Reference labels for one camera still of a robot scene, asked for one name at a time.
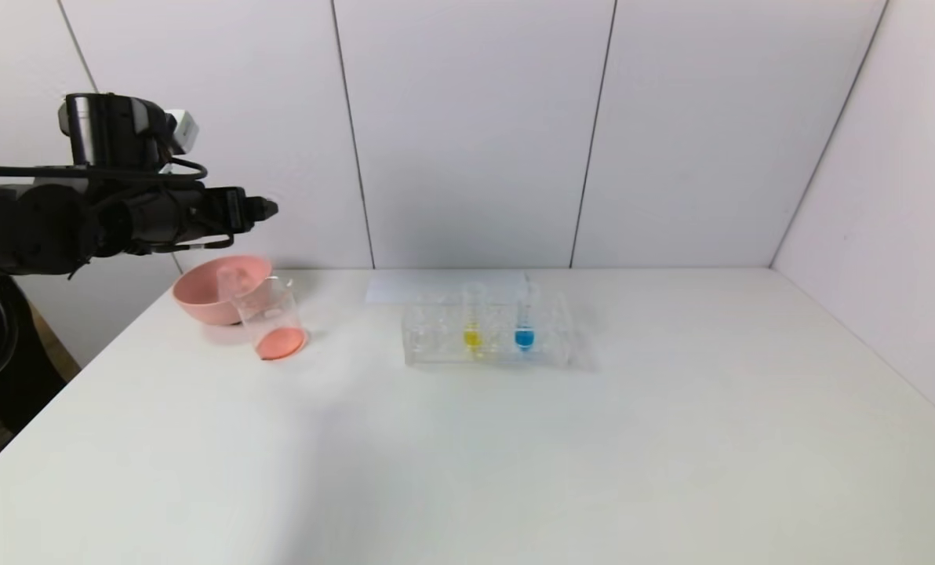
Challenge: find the test tube with red pigment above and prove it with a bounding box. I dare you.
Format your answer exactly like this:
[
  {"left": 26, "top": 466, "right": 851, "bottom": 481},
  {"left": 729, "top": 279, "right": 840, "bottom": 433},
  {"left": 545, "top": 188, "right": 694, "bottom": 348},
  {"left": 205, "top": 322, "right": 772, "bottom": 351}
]
[{"left": 218, "top": 264, "right": 256, "bottom": 307}]

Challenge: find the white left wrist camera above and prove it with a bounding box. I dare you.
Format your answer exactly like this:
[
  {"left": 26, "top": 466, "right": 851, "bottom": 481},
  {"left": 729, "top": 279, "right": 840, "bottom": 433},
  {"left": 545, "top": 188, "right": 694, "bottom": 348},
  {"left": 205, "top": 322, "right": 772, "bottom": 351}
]
[{"left": 166, "top": 110, "right": 200, "bottom": 154}]

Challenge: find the white paper sheet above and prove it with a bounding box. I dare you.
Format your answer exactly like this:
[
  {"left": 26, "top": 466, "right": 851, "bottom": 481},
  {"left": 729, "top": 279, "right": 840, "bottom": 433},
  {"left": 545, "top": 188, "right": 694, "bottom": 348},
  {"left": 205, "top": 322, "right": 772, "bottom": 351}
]
[{"left": 366, "top": 272, "right": 531, "bottom": 305}]

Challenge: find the test tube with yellow pigment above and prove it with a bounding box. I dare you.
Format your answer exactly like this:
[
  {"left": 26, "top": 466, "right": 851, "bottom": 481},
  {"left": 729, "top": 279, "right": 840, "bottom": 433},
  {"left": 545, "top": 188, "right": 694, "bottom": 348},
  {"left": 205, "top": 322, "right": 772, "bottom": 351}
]
[{"left": 463, "top": 282, "right": 486, "bottom": 352}]

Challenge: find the clear acrylic test tube rack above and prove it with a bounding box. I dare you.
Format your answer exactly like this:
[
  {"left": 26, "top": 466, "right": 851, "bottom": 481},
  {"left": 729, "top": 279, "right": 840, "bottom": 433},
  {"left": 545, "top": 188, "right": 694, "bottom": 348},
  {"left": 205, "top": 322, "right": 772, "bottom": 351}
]
[{"left": 403, "top": 287, "right": 572, "bottom": 368}]

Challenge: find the pink plastic bowl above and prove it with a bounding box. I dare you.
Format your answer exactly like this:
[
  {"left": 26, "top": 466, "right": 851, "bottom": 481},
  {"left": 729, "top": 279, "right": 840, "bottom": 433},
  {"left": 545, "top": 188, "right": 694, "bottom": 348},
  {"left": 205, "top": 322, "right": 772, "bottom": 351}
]
[{"left": 173, "top": 255, "right": 275, "bottom": 326}]

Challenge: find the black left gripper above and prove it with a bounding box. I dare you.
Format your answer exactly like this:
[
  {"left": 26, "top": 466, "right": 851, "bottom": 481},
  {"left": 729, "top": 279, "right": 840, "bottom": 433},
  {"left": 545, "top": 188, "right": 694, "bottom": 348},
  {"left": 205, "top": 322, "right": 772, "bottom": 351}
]
[{"left": 122, "top": 185, "right": 279, "bottom": 254}]

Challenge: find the test tube with blue pigment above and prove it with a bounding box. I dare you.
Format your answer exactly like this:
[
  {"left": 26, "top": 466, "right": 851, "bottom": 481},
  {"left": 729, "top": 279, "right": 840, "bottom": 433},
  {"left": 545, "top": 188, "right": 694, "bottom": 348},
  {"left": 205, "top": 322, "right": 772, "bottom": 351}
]
[{"left": 515, "top": 281, "right": 536, "bottom": 352}]

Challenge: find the clear glass beaker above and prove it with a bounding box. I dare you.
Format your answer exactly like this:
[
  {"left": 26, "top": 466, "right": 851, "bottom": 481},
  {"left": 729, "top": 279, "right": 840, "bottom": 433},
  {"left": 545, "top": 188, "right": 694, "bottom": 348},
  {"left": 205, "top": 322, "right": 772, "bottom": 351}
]
[{"left": 232, "top": 277, "right": 309, "bottom": 362}]

